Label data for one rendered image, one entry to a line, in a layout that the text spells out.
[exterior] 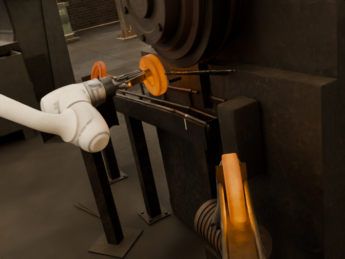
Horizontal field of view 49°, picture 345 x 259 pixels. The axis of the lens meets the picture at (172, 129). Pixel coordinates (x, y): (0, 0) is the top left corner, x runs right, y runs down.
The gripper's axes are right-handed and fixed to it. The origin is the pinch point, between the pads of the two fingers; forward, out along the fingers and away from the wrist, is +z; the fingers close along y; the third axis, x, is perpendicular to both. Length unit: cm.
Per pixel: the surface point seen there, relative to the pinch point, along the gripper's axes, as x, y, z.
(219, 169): -12, 57, -15
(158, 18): 21.6, 28.9, -7.6
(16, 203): -81, -110, -62
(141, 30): 17.8, 16.6, -7.6
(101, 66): -10, -79, 7
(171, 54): 8.7, 20.8, -1.5
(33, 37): -5, -268, 11
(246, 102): -4.6, 46.4, 4.7
